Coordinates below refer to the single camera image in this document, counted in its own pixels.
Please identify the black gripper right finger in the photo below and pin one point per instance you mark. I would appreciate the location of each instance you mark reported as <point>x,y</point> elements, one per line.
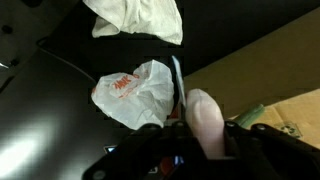
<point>260,146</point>

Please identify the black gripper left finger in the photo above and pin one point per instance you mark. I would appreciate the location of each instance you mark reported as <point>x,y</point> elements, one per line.
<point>160,143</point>

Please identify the white plastic bag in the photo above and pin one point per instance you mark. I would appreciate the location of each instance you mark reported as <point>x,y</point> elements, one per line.
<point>140,100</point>

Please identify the red green plush toy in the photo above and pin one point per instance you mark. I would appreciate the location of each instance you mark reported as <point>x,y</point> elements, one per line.
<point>203,120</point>

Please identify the large cardboard box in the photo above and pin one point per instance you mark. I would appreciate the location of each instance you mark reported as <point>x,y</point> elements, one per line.
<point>266,66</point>

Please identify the white terry towel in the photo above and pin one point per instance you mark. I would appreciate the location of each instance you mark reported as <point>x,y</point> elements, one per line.
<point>143,16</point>

